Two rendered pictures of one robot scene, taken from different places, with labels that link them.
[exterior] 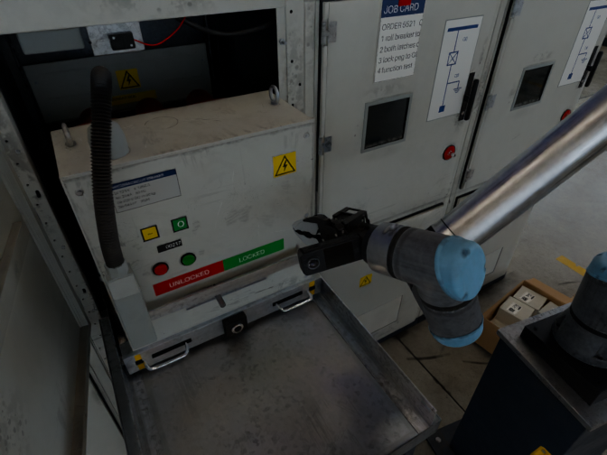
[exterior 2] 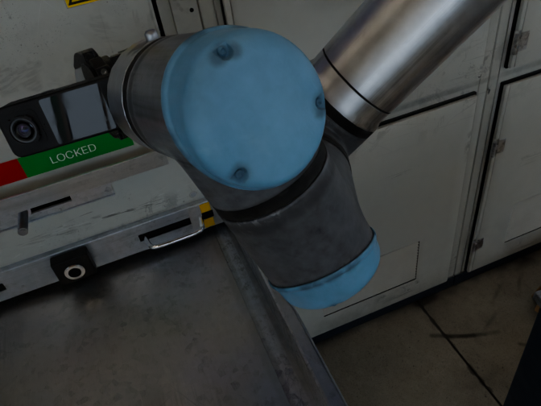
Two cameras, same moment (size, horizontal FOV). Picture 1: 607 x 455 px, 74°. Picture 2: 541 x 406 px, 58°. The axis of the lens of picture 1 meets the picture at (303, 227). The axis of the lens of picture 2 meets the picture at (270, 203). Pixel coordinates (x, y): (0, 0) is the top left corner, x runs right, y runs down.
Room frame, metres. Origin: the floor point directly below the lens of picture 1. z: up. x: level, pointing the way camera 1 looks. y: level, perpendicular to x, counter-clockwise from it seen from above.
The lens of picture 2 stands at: (0.19, -0.30, 1.46)
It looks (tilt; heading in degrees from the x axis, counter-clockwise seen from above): 40 degrees down; 15
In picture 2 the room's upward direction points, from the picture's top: 10 degrees counter-clockwise
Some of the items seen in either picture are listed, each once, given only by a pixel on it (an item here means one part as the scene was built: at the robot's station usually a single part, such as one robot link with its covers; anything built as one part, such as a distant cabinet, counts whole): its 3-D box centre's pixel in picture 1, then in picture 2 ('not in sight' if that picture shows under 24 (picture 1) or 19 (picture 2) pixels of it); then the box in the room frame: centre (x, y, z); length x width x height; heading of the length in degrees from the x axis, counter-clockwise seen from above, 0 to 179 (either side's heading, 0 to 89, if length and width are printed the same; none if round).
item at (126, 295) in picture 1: (131, 303); not in sight; (0.53, 0.33, 1.14); 0.08 x 0.05 x 0.17; 30
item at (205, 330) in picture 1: (229, 315); (72, 252); (0.71, 0.19, 0.90); 0.54 x 0.05 x 0.06; 120
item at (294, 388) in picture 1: (252, 370); (94, 337); (0.59, 0.13, 0.82); 0.68 x 0.62 x 0.06; 30
